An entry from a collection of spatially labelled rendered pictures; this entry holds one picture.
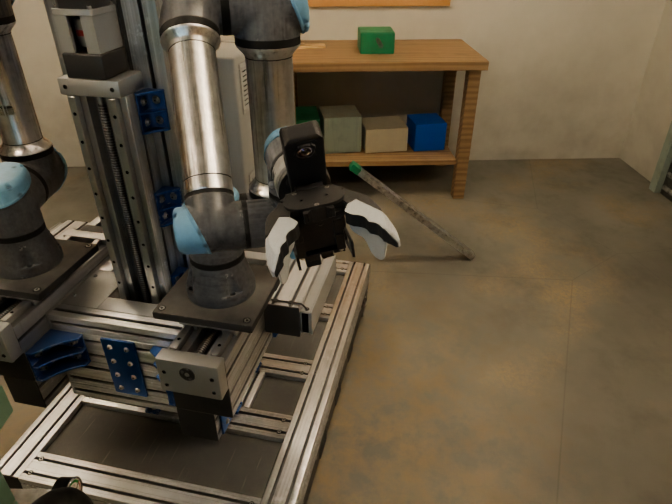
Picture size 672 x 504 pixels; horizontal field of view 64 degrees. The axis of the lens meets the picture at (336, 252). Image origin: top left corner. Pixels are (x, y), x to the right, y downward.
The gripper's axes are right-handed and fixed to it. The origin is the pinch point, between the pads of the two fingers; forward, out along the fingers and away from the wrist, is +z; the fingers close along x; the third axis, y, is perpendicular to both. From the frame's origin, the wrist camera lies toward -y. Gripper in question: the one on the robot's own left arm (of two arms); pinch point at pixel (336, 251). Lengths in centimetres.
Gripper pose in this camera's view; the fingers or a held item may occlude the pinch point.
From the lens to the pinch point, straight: 53.5
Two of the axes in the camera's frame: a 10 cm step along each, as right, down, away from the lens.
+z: 2.3, 5.2, -8.2
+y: 1.3, 8.2, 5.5
